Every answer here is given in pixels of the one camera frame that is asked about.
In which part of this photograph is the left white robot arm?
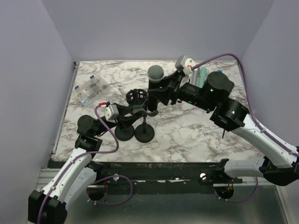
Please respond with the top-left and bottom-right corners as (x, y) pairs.
(28, 102), (146, 224)

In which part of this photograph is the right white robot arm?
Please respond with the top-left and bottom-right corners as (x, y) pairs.
(148, 70), (299, 186)

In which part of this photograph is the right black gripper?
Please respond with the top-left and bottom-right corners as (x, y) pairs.
(149, 69), (215, 112)

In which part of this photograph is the clear plastic screw box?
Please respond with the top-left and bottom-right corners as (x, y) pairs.
(73, 75), (110, 107)

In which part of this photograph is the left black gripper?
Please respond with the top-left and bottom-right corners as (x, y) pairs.
(93, 103), (142, 137)

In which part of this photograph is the black round-base mic stand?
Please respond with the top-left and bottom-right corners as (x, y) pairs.
(131, 105), (158, 143)

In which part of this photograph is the grey microphone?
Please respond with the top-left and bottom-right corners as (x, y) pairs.
(190, 68), (199, 86)

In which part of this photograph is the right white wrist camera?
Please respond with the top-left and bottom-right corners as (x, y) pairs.
(175, 55), (196, 77)

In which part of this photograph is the teal microphone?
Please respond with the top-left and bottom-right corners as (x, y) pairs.
(197, 67), (207, 88)

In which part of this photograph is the black round-base shock mount stand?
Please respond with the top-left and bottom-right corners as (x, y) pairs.
(126, 89), (148, 109)

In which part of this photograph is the black round-base clip stand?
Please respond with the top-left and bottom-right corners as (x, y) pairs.
(114, 125), (135, 141)

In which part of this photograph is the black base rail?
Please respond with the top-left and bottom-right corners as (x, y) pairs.
(87, 161), (242, 195)

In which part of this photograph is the small white plastic piece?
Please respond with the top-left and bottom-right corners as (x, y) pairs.
(208, 139), (220, 153)

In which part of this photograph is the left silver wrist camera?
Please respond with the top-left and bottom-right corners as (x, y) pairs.
(99, 102), (119, 120)

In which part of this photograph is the black microphone silver grille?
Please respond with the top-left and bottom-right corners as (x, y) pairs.
(147, 65), (165, 112)

